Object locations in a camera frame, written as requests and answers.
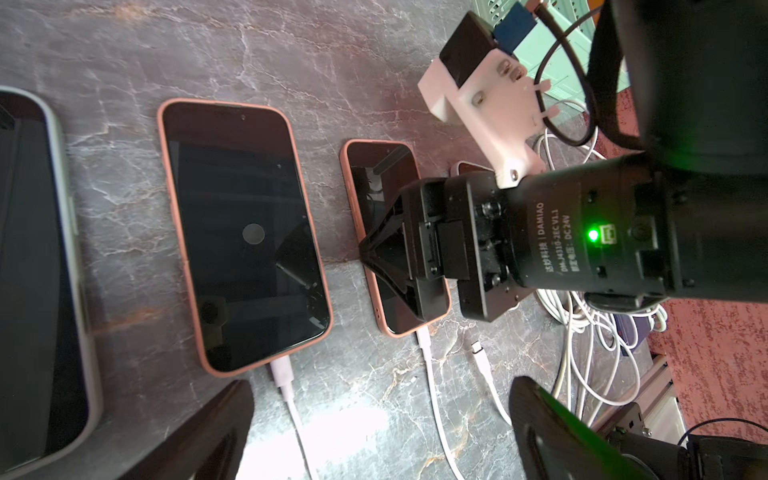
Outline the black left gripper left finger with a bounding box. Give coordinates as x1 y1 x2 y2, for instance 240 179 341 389
122 380 254 479

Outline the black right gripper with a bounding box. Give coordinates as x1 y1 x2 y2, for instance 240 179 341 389
359 172 531 322

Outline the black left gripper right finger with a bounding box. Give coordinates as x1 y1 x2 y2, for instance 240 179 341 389
509 376 654 479

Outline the white charging cable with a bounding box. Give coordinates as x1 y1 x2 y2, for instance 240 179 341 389
415 325 466 480
469 340 514 427
268 356 322 480

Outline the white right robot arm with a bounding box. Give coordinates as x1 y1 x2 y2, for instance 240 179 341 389
359 1 767 321

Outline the leftmost phone white case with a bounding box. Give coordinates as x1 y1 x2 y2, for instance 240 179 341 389
1 86 103 479

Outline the green file organizer rack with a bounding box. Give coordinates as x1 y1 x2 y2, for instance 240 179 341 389
472 0 602 104

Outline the coiled white cable bundle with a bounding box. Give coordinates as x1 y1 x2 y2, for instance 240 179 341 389
527 95 670 427

